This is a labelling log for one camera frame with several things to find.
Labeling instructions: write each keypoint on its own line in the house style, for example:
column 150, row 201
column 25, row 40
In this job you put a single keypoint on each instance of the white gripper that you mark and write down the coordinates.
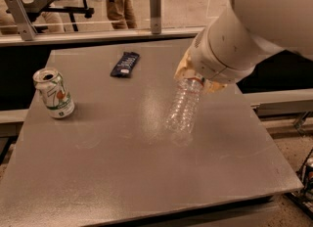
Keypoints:
column 208, row 62

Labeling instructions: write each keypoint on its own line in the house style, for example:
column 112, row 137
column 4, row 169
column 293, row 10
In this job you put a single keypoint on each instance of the clear plastic water bottle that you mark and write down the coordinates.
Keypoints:
column 182, row 113

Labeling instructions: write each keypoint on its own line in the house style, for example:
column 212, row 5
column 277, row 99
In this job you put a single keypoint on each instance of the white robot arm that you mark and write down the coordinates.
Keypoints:
column 244, row 35

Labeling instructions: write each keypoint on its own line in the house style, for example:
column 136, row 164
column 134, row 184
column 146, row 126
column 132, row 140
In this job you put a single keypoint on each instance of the dark blue snack bar wrapper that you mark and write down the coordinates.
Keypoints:
column 125, row 65

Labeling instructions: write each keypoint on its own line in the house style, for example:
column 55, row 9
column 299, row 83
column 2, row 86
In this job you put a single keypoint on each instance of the person in khaki trousers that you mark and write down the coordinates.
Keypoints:
column 121, row 14

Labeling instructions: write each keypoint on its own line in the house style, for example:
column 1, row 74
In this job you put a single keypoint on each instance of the green white soda can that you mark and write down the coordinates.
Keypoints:
column 53, row 92

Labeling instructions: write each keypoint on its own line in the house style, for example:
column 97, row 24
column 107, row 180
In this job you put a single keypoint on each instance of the middle metal bracket post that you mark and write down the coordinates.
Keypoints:
column 155, row 16

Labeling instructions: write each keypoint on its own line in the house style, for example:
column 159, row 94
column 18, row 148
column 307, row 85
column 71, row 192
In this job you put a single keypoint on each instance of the metal bracket post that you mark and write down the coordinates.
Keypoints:
column 25, row 28
column 155, row 16

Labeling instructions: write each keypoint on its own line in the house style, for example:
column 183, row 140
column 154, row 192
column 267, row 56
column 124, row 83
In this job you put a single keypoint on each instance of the black wire rack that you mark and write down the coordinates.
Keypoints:
column 304, row 197

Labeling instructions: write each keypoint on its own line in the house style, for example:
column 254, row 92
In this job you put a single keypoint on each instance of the left metal bracket post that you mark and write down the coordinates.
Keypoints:
column 25, row 28

